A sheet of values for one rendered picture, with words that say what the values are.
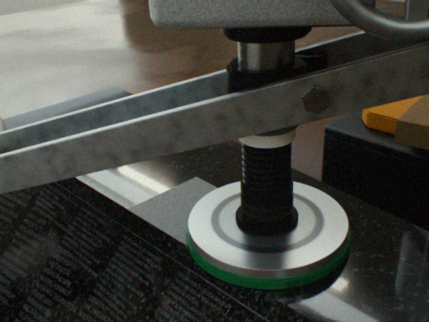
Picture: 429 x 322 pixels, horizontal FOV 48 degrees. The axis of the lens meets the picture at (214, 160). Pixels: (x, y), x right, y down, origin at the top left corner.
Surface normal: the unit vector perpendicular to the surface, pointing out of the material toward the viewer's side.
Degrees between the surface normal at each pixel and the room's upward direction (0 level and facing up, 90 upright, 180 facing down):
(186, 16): 90
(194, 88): 90
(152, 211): 0
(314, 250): 0
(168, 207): 0
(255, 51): 90
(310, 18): 113
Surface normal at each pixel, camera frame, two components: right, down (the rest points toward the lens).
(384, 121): -0.72, 0.35
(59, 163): -0.16, 0.46
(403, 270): -0.05, -0.89
